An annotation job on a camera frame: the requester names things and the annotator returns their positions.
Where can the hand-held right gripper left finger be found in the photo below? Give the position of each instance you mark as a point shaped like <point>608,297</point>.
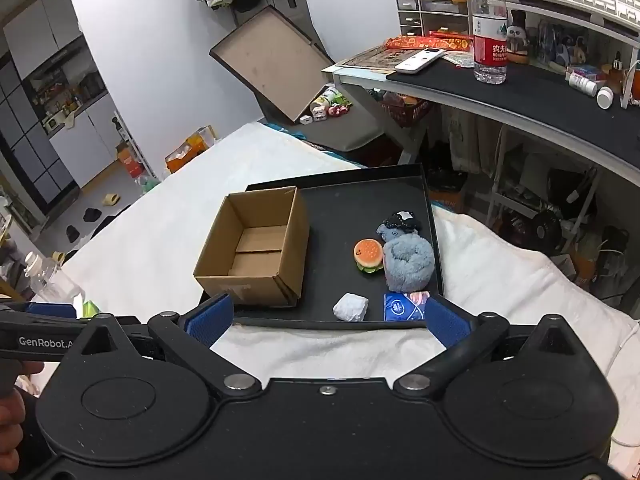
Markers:
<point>210,321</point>

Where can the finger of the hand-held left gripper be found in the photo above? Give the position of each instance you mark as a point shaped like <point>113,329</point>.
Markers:
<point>50,310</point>

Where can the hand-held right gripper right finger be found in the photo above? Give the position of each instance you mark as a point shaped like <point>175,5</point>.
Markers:
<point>445,321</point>

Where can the blue tissue packet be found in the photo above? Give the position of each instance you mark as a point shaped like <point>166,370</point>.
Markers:
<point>400,306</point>

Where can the blue fluffy plush toy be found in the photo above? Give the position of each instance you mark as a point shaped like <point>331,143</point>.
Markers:
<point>407,262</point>

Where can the brown cardboard box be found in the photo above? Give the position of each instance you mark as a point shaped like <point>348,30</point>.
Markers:
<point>260,247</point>

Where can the white tissue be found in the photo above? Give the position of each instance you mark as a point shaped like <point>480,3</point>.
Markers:
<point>351,306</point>

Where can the hamburger plush toy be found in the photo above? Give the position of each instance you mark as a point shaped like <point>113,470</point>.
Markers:
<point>367,252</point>

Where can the black tray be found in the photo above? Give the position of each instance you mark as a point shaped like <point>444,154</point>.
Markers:
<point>340,210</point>

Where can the person's left hand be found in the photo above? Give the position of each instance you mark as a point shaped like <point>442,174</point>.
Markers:
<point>10,425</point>

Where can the clear plastic bottle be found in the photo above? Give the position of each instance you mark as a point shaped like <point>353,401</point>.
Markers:
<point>50,285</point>

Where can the black slipper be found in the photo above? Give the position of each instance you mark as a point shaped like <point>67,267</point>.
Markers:
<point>92,214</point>
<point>73,233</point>

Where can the dark patterned cloth item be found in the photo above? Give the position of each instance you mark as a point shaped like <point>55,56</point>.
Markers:
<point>402,221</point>

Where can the yellow slipper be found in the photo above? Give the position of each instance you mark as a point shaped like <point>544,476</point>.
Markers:
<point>111,199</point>

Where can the red orange carton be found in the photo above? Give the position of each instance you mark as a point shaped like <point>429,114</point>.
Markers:
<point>131,162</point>

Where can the white cabinet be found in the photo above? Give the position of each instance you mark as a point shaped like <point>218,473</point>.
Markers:
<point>85,145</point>

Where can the orange yellow carton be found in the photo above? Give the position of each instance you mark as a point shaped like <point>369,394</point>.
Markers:
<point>190,152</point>

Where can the white shelf rack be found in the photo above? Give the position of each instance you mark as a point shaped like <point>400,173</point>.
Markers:
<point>132,135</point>

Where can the red basket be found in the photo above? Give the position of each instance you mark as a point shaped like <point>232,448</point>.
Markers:
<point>407,110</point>

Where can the grey bench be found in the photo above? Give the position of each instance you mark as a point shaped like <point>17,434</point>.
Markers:
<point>340,132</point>

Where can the small red toy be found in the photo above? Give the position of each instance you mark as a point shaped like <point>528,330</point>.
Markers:
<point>341,109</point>

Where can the white green bottle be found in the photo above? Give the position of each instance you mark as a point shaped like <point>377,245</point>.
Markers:
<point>325,99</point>

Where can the white remote control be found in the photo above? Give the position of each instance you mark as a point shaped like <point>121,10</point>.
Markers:
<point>419,61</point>

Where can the large black box lid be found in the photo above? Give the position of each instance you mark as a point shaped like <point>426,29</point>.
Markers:
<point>272,60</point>

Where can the patterned flat book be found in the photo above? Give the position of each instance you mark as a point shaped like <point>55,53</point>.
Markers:
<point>375,57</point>

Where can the white pill bottle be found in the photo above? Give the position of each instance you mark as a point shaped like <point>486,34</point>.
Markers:
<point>605,97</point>
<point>582,83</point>

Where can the red snack packet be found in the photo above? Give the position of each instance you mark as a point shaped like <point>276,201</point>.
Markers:
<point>407,42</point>
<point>452,40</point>

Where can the clear water bottle red label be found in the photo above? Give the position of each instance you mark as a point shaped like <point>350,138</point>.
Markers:
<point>489,35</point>

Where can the dark hatted figurine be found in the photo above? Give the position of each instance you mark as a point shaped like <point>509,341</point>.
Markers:
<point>517,37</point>

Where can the grey drawer organiser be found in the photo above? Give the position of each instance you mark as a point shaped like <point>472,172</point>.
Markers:
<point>430,10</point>

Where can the white desk riser shelf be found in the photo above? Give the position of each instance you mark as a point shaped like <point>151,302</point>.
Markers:
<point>575,17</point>

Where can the white frame desk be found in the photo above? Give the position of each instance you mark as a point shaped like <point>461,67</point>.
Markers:
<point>540,105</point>

